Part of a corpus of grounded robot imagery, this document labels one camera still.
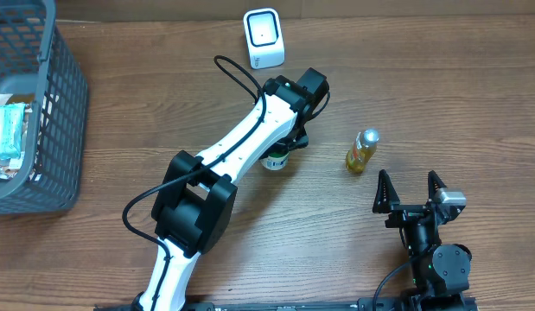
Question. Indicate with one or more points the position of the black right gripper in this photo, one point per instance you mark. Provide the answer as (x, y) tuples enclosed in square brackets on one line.
[(387, 200)]

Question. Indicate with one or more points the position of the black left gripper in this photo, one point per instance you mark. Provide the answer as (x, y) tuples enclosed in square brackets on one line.
[(302, 139)]

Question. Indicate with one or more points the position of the green lid white jar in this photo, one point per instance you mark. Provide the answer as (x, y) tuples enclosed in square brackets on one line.
[(275, 161)]

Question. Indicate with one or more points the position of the yellow oil bottle silver cap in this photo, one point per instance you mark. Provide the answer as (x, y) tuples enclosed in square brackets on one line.
[(363, 148)]

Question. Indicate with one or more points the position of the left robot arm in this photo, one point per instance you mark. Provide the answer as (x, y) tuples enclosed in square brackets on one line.
[(194, 206)]

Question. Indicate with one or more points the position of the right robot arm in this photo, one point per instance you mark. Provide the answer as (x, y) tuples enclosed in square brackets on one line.
[(439, 271)]

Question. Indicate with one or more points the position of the white barcode scanner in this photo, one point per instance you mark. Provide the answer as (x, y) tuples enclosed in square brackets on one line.
[(264, 38)]

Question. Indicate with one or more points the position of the dark grey plastic mesh basket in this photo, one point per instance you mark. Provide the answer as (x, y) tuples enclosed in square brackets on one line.
[(35, 60)]

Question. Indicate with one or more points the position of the teal tissue pack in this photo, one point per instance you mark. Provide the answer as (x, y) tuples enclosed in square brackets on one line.
[(11, 121)]

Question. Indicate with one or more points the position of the white orange snack packet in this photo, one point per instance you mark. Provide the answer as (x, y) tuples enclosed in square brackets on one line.
[(10, 167)]

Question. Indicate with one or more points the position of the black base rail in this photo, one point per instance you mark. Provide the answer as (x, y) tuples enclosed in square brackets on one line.
[(363, 304)]

